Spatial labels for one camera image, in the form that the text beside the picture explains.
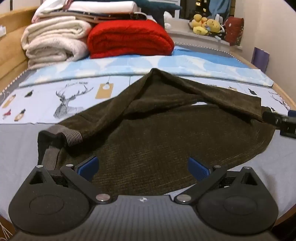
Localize dark olive corduroy pants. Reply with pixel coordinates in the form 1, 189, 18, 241
37, 68, 277, 196

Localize white window sill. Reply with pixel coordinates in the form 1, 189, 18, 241
165, 22, 243, 50

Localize stack of folded bedding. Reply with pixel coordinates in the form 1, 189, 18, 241
31, 0, 148, 25

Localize purple box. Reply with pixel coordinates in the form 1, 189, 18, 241
251, 47, 270, 73

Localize light blue patterned quilt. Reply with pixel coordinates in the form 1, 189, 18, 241
18, 46, 274, 88

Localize wooden bed frame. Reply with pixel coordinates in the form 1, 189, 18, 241
0, 6, 296, 230

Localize white plush toy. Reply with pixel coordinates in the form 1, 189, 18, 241
163, 11, 173, 29

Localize white folded blanket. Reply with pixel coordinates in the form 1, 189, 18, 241
21, 16, 93, 70

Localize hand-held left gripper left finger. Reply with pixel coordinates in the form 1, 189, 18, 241
30, 156, 113, 205

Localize teal star pillow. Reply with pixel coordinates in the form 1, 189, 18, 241
136, 0, 183, 28

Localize dark red cushion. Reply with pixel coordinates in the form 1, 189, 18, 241
224, 16, 244, 46

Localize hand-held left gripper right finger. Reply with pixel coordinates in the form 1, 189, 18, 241
173, 157, 264, 205

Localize blue curtain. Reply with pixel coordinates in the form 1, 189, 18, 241
209, 0, 232, 20

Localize yellow plush toy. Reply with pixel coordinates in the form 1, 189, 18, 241
206, 19, 222, 33
193, 14, 208, 36

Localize red folded blanket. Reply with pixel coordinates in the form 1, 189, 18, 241
87, 19, 175, 59

